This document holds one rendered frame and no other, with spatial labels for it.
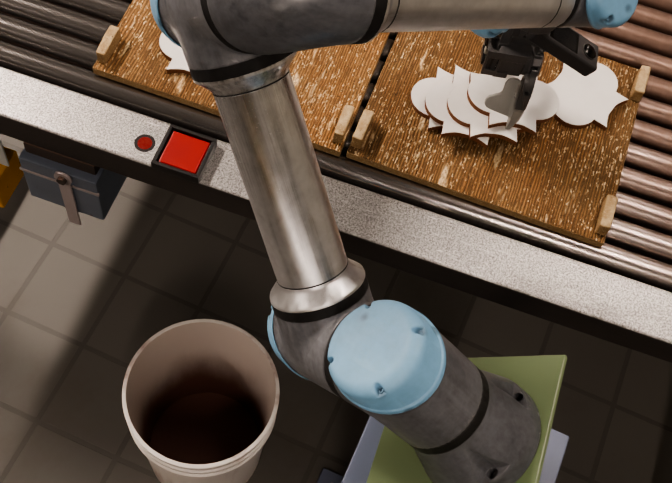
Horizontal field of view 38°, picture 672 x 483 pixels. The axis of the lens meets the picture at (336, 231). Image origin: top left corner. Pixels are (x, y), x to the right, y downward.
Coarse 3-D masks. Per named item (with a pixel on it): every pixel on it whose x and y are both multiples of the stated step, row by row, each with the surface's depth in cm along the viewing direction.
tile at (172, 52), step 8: (160, 40) 155; (168, 40) 155; (160, 48) 155; (168, 48) 154; (176, 48) 155; (168, 56) 154; (176, 56) 154; (176, 64) 153; (184, 64) 153; (168, 72) 153; (176, 72) 154; (184, 72) 153
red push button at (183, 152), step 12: (168, 144) 148; (180, 144) 148; (192, 144) 148; (204, 144) 149; (168, 156) 147; (180, 156) 147; (192, 156) 147; (204, 156) 148; (180, 168) 146; (192, 168) 146
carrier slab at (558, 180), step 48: (432, 48) 161; (480, 48) 162; (384, 96) 155; (624, 96) 160; (384, 144) 151; (432, 144) 152; (528, 144) 154; (576, 144) 154; (624, 144) 155; (480, 192) 148; (528, 192) 149; (576, 192) 150
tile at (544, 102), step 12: (480, 84) 151; (492, 84) 152; (504, 84) 152; (540, 84) 153; (468, 96) 151; (480, 96) 150; (540, 96) 151; (552, 96) 152; (480, 108) 149; (528, 108) 150; (540, 108) 150; (552, 108) 151; (492, 120) 148; (504, 120) 149; (528, 120) 149; (540, 120) 150; (528, 132) 149
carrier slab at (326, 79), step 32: (128, 32) 157; (160, 32) 157; (96, 64) 153; (128, 64) 154; (160, 64) 154; (320, 64) 157; (352, 64) 158; (192, 96) 152; (320, 96) 154; (352, 96) 155; (320, 128) 151
